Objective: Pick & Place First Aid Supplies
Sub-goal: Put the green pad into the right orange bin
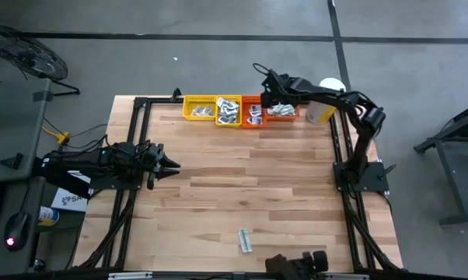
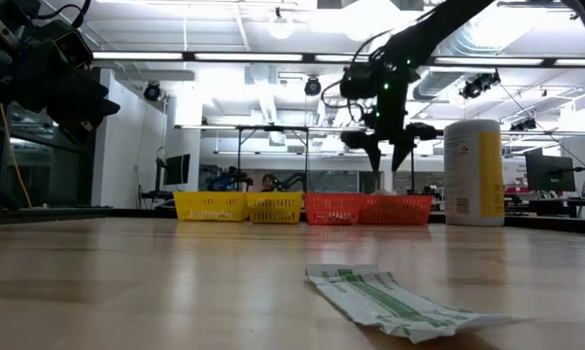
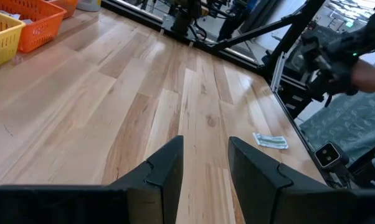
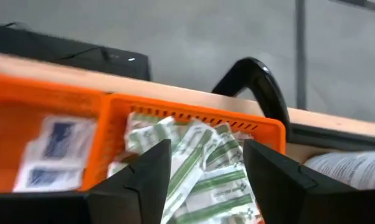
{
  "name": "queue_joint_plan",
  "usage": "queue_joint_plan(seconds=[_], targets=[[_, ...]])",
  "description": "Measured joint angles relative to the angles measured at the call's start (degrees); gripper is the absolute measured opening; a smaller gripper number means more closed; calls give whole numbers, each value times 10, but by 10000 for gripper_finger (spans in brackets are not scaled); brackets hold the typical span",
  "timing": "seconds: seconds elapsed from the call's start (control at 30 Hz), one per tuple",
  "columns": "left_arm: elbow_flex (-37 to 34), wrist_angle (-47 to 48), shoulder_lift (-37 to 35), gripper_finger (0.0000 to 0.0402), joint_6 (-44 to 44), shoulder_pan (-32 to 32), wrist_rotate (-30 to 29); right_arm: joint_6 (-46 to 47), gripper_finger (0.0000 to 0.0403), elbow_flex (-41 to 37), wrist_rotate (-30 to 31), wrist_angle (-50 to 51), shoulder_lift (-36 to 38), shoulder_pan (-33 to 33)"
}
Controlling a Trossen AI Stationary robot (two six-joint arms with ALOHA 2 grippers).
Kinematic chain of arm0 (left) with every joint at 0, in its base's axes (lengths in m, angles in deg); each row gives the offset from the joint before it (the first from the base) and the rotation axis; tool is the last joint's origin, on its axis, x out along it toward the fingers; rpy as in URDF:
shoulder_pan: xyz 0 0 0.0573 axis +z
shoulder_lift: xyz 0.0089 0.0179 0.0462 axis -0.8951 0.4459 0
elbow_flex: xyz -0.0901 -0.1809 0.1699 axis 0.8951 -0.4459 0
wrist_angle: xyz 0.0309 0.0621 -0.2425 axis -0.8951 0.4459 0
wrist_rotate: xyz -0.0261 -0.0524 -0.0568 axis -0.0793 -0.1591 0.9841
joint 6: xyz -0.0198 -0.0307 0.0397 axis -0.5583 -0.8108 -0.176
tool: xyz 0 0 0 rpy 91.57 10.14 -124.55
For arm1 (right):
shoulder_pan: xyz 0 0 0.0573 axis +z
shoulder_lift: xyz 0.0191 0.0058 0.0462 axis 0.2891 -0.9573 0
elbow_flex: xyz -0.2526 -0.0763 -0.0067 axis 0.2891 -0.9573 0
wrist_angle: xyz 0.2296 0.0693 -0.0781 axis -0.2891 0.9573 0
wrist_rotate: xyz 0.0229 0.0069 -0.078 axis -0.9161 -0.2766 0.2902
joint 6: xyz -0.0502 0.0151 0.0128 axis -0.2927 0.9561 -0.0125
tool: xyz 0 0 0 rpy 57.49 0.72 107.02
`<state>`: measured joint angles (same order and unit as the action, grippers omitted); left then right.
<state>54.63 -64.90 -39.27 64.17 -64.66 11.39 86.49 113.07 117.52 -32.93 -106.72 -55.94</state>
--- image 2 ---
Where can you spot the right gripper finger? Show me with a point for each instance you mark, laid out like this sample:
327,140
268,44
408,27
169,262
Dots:
374,158
402,155

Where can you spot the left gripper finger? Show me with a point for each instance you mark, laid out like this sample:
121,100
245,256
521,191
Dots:
91,97
81,129

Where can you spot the neighbour rig robot arm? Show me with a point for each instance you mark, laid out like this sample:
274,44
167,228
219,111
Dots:
292,181

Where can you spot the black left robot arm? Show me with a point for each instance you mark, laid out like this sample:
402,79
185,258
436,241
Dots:
6,44

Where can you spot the orange plastic basket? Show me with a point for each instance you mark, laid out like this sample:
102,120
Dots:
333,209
397,210

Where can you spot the white yellow wipes canister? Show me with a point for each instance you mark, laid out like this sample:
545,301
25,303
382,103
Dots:
472,185

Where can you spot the black track spotlights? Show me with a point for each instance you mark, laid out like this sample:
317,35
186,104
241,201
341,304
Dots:
523,125
472,89

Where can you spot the computer monitor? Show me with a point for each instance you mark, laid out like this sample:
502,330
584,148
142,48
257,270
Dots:
177,169
550,172

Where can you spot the person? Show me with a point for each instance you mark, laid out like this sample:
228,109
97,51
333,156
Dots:
268,183

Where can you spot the yellow plastic basket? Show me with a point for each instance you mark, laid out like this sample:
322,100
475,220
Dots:
273,207
210,206

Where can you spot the green striped bandage packet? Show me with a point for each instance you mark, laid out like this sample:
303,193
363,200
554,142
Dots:
385,301

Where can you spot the LED light bar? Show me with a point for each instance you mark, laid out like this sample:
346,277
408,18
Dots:
249,57

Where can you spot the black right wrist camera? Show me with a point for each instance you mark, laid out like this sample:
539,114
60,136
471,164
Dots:
358,82

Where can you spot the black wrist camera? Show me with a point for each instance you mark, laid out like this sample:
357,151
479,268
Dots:
75,46
358,82

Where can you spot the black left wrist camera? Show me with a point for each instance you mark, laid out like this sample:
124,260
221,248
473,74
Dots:
75,46

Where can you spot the black ceiling camera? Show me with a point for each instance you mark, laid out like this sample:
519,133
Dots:
313,87
152,92

